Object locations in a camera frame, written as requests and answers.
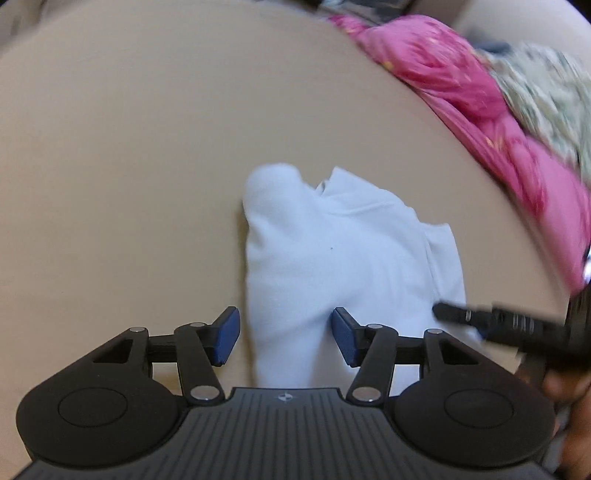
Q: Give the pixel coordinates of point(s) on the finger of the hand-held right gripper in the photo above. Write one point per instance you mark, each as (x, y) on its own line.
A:
(503, 325)

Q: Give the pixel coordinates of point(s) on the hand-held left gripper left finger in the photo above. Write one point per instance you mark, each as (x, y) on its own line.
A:
(228, 334)

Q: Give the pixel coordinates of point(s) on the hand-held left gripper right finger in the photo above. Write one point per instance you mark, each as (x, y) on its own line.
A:
(344, 337)

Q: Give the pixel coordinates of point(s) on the white long-sleeve shirt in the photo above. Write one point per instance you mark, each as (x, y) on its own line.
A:
(323, 258)

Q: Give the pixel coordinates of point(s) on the person's right hand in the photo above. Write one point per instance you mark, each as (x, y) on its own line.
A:
(568, 401)

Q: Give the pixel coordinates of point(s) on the beige floral cloth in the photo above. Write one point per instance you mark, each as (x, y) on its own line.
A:
(545, 92)

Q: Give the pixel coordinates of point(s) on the pink patterned cloth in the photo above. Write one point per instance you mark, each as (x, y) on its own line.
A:
(461, 92)

